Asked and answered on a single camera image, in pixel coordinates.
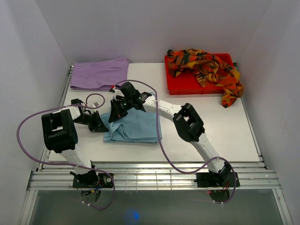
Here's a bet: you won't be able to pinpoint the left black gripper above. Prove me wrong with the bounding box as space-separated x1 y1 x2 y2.
74 111 108 133

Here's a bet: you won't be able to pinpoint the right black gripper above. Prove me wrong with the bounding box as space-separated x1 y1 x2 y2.
108 98 133 124

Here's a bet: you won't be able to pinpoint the light blue trousers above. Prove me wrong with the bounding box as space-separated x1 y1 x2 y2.
100 108 163 144

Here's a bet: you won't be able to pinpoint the orange camouflage trousers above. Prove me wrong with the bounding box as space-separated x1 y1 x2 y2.
167 49 244 108

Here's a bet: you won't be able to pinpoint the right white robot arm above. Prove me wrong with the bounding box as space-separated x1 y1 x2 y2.
109 80 237 187

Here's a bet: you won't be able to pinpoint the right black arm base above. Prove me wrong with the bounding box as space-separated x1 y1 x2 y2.
194 172 240 204

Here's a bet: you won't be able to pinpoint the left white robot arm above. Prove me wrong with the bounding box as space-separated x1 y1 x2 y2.
41 99 108 188

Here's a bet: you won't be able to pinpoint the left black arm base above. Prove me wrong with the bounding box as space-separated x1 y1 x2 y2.
70 171 113 203

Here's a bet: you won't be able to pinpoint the folded purple trousers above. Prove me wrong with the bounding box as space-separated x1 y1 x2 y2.
70 57 129 91

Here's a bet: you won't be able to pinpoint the red plastic tray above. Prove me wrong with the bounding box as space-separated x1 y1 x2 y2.
164 55 224 95

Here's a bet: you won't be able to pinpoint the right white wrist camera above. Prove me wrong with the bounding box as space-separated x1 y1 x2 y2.
109 85 122 99

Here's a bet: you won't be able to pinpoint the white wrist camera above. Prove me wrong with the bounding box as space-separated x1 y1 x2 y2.
91 102 99 109
109 85 122 99

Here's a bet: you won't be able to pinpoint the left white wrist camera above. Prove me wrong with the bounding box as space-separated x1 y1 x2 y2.
91 102 99 109

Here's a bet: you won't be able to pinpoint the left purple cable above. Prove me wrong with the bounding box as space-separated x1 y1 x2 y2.
16 93 116 210

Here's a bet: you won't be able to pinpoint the purple cable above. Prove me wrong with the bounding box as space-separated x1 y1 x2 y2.
112 79 237 205
16 93 116 210

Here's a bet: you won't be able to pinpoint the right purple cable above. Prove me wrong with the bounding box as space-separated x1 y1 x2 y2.
112 79 237 205

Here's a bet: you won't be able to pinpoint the aluminium rail frame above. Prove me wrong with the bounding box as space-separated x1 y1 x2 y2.
21 63 292 225

